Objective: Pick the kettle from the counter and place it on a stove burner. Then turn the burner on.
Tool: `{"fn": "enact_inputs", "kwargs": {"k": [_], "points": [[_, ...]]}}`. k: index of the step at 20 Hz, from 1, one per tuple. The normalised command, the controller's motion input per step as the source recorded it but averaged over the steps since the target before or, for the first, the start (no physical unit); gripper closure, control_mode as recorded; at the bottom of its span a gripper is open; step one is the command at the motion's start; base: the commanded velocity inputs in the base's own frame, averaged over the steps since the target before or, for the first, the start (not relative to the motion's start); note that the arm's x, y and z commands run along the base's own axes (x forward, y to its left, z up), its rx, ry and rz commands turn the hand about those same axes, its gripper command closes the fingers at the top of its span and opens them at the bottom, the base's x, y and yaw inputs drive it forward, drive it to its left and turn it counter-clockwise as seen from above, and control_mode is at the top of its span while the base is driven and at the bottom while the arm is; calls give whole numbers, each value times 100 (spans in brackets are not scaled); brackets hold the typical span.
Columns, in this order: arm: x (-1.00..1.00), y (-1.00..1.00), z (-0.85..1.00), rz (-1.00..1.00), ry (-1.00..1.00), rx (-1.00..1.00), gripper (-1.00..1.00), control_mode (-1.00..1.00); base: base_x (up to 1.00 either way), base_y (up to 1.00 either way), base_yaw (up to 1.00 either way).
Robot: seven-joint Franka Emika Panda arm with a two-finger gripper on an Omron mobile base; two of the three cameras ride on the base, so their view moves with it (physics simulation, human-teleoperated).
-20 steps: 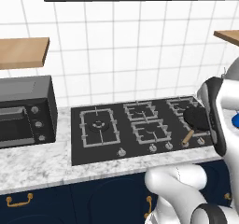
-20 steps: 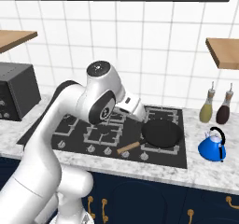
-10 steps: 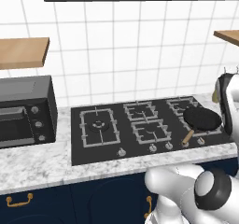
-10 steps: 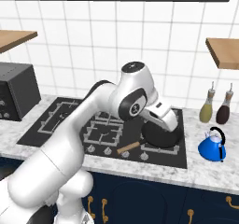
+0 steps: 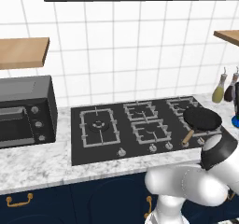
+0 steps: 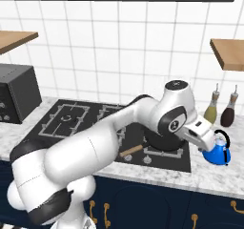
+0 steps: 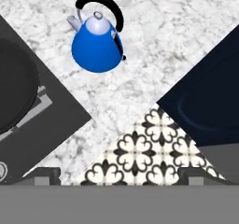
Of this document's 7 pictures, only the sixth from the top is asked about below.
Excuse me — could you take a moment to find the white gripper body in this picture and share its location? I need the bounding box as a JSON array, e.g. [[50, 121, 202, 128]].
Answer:
[[188, 127, 218, 153]]

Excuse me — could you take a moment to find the olive green oil bottle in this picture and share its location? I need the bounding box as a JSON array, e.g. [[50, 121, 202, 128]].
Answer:
[[203, 82, 220, 125]]

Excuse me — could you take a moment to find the dark brown vinegar bottle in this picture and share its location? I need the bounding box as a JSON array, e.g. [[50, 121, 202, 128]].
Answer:
[[220, 84, 239, 128]]

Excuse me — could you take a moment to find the navy blue cupboard door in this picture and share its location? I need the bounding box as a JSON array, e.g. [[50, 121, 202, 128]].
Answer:
[[0, 158, 21, 228], [188, 191, 244, 229], [94, 175, 193, 229]]

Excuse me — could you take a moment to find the black gas hob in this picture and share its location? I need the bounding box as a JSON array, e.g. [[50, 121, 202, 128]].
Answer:
[[19, 98, 193, 174]]

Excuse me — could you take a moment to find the black toaster oven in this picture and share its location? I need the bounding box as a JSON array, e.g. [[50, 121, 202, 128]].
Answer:
[[0, 63, 43, 125]]

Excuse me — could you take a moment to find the blue kettle with black handle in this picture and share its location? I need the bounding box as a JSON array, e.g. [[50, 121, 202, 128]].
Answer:
[[201, 129, 233, 167]]

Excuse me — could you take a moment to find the black pan with wooden handle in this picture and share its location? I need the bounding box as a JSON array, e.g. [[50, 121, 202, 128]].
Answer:
[[119, 126, 188, 158]]

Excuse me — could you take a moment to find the gold cupboard handle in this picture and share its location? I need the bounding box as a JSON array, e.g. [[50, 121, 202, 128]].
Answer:
[[191, 214, 199, 229], [89, 199, 98, 225], [230, 200, 244, 215], [103, 202, 112, 229]]

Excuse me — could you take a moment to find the wooden wall shelf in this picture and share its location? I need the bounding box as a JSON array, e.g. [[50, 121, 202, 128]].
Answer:
[[210, 38, 244, 73], [0, 30, 39, 55]]

